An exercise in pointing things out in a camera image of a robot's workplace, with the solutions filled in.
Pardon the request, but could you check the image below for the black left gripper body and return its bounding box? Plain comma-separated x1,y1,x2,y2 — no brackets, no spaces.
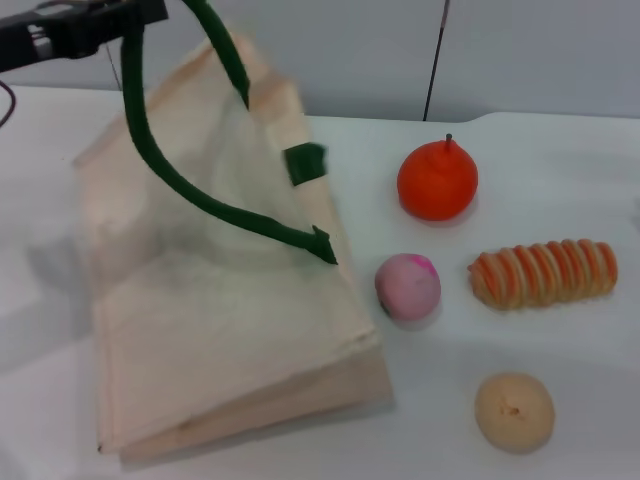
0,6,127,74

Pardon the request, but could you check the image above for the left arm cable with connector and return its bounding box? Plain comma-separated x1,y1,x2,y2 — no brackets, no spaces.
0,79,17,127

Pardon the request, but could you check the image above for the orange striped bread roll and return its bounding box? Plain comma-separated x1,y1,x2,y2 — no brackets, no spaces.
467,239,619,312

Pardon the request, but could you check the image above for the cream handbag with green handles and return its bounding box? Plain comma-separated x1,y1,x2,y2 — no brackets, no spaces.
71,0,395,469

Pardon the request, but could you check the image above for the orange pear-shaped toy fruit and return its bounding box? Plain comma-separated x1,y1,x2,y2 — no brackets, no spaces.
397,132,480,222

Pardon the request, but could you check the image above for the round tan bun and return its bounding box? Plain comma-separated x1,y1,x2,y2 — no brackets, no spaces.
473,370,556,455

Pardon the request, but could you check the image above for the pink toy peach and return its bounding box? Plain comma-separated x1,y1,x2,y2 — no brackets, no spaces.
374,252,443,324

